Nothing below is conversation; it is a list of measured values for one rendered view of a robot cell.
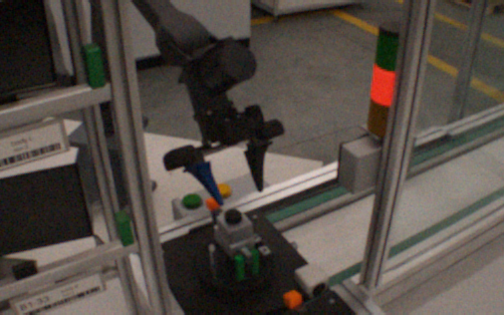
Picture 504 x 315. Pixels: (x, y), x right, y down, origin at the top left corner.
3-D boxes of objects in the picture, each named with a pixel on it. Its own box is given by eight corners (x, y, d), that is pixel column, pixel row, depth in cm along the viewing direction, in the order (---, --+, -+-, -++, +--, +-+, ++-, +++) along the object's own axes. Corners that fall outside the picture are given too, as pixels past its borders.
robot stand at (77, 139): (109, 175, 131) (97, 109, 119) (157, 185, 127) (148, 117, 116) (80, 209, 119) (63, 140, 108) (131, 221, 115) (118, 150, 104)
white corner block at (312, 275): (292, 285, 88) (293, 269, 86) (313, 275, 90) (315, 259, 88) (307, 302, 85) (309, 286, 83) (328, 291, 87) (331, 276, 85)
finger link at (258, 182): (238, 152, 81) (253, 147, 76) (258, 146, 83) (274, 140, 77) (252, 193, 81) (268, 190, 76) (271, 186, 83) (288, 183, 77)
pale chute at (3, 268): (39, 285, 82) (34, 260, 83) (112, 269, 86) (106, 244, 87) (-1, 293, 56) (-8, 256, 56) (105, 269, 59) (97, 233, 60)
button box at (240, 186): (172, 220, 110) (169, 198, 107) (255, 190, 119) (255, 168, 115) (186, 239, 105) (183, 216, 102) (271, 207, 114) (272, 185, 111)
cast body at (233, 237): (214, 238, 87) (212, 207, 84) (236, 229, 89) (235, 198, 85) (238, 268, 81) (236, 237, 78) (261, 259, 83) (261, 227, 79)
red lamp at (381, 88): (363, 94, 70) (367, 63, 68) (388, 87, 73) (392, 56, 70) (386, 109, 67) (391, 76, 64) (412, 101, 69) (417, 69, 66)
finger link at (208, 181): (180, 170, 77) (191, 165, 71) (202, 163, 78) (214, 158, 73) (195, 213, 77) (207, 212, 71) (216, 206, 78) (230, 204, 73)
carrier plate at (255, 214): (149, 256, 94) (147, 248, 93) (258, 215, 104) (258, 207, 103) (205, 349, 77) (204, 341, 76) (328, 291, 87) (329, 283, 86)
